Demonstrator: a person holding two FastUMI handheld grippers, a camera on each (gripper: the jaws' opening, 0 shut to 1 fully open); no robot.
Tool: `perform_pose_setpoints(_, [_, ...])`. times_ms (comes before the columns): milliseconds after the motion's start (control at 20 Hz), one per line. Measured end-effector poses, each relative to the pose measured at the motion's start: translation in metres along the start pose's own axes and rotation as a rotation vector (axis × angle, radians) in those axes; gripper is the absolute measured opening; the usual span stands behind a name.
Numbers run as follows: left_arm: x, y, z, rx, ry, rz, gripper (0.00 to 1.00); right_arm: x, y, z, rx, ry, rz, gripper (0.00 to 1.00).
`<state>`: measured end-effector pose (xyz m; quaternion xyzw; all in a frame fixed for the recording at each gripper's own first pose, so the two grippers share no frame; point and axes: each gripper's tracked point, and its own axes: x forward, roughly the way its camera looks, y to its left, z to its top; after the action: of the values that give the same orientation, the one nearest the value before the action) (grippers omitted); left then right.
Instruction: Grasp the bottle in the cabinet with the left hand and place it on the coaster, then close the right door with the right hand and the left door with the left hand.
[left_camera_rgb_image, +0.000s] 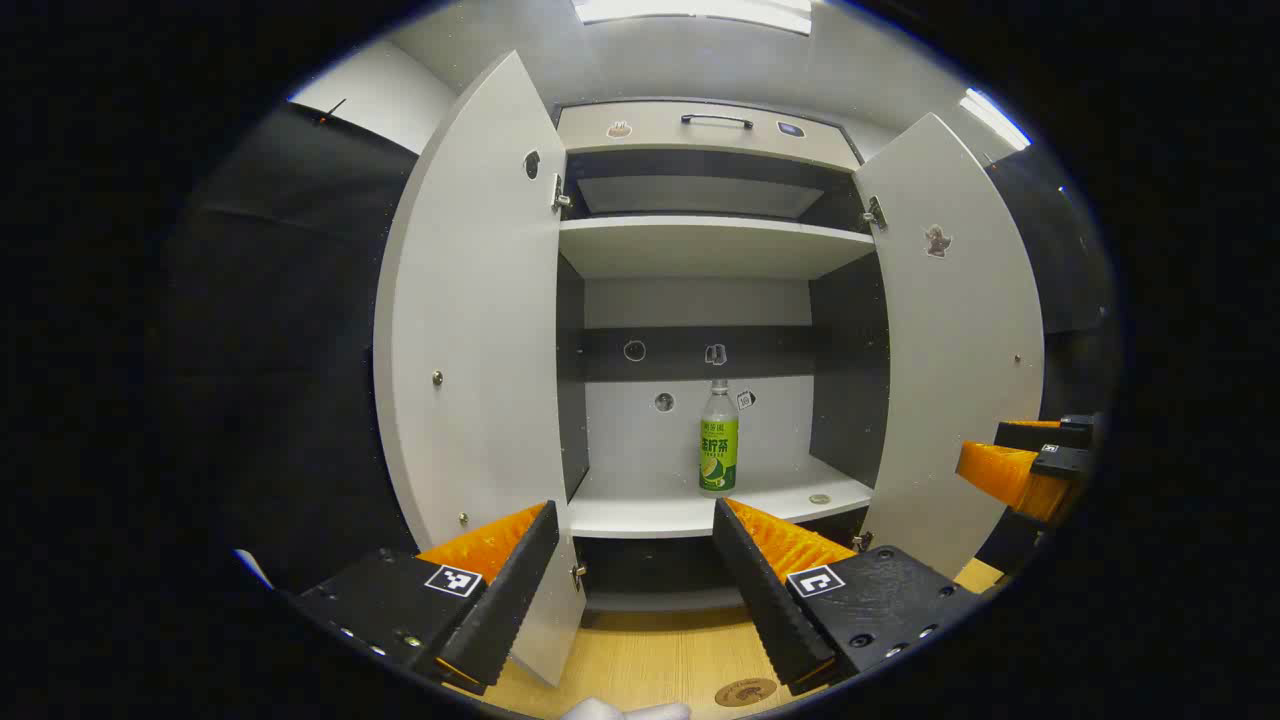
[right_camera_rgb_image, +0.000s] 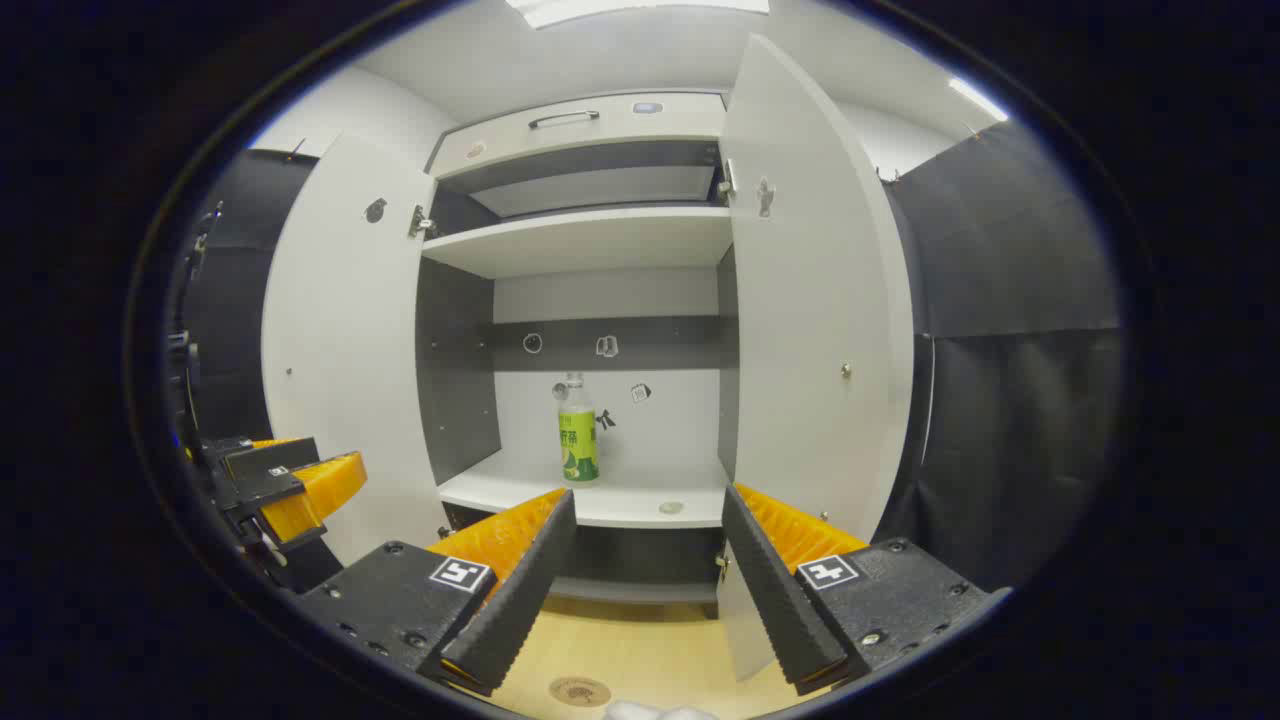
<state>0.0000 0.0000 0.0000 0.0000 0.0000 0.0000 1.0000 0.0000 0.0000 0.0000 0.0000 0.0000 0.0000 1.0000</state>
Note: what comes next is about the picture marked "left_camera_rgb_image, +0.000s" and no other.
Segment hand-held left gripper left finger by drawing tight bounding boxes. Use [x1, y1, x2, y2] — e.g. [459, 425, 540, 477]
[290, 500, 561, 696]

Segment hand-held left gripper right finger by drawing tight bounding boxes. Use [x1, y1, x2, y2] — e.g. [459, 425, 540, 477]
[712, 497, 986, 696]

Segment green label plastic bottle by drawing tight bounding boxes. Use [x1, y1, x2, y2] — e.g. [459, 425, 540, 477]
[698, 378, 741, 498]

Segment large ceiling light panel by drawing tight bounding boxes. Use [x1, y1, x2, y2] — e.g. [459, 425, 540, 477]
[573, 0, 813, 37]

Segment grey cabinet door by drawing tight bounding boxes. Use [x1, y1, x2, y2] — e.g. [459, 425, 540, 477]
[372, 50, 589, 688]
[852, 112, 1046, 581]

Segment narrow ceiling light panel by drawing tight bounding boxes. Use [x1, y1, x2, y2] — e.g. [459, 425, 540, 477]
[958, 88, 1033, 151]

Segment white display board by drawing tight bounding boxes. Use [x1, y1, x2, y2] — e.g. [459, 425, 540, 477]
[233, 547, 276, 591]

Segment round cork coaster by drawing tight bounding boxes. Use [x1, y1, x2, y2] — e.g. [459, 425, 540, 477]
[713, 677, 779, 709]

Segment grey cabinet drawer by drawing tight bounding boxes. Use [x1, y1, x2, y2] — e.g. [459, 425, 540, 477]
[557, 100, 863, 173]

